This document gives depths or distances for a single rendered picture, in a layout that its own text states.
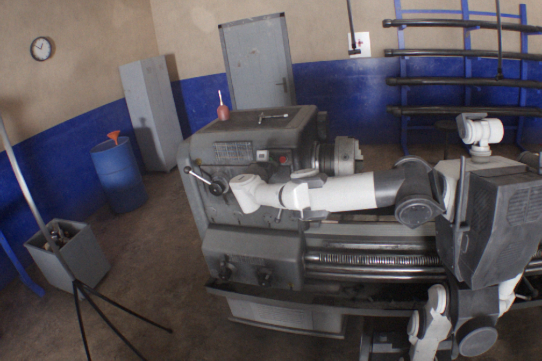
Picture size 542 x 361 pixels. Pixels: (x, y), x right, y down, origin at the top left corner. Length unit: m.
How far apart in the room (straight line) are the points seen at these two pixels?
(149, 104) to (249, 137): 3.33
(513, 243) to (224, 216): 1.26
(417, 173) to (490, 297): 0.42
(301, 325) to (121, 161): 2.83
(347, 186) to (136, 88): 4.13
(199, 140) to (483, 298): 1.27
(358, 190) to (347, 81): 3.75
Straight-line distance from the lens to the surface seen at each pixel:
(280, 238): 1.39
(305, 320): 1.88
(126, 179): 3.83
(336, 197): 0.70
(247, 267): 1.48
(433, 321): 1.16
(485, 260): 0.72
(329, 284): 1.63
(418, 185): 0.67
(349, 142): 1.36
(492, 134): 0.81
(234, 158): 1.29
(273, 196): 0.79
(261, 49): 4.55
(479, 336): 0.84
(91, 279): 2.84
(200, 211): 1.57
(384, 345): 1.72
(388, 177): 0.69
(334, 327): 1.90
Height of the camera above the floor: 1.69
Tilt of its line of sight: 22 degrees down
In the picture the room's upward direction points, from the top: 9 degrees counter-clockwise
